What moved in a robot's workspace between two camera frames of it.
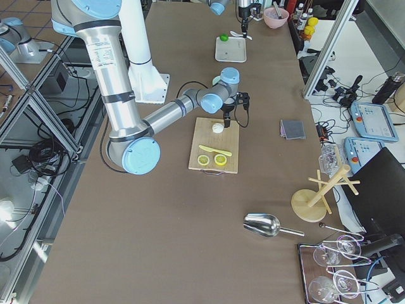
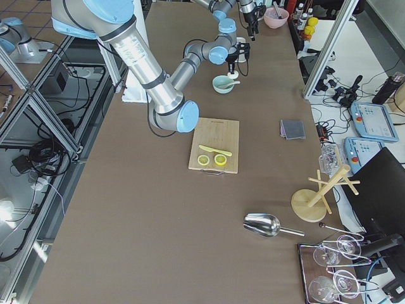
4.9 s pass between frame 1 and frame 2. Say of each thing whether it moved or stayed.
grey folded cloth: stayed
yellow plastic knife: stayed
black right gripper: moved
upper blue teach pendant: stayed
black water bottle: stayed
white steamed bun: moved
